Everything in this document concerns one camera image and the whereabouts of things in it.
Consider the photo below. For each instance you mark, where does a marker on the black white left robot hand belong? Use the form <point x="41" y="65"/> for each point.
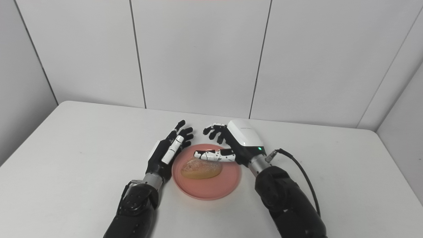
<point x="158" y="162"/>

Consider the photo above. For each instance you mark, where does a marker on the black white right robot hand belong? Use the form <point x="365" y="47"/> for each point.
<point x="246" y="137"/>

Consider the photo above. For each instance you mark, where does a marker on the pink round plate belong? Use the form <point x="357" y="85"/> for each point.
<point x="211" y="188"/>

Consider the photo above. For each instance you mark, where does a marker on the oval bread roll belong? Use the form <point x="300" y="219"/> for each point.
<point x="201" y="169"/>

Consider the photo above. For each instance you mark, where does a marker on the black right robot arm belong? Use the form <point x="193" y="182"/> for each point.
<point x="287" y="201"/>

